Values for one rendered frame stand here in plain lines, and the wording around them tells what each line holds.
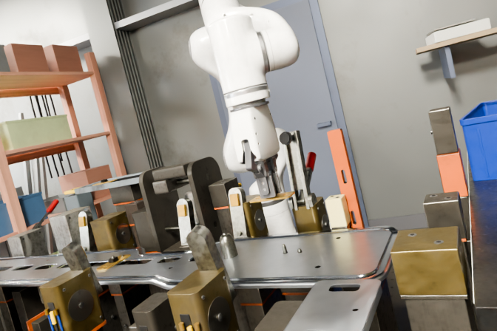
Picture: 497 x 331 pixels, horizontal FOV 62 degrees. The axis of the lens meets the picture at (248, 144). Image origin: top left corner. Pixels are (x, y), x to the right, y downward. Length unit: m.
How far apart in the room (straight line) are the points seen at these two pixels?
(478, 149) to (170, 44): 3.60
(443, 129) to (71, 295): 0.77
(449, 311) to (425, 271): 0.06
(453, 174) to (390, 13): 2.92
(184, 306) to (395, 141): 3.19
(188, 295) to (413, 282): 0.31
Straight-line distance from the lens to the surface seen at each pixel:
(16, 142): 3.63
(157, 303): 0.80
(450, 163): 0.85
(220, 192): 1.07
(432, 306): 0.61
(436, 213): 0.70
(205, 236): 0.68
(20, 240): 1.62
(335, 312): 0.59
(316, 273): 0.71
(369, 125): 3.70
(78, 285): 0.94
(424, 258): 0.58
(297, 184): 0.93
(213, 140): 4.09
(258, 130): 0.74
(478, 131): 0.95
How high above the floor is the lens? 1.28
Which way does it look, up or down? 4 degrees down
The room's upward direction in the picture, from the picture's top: 14 degrees counter-clockwise
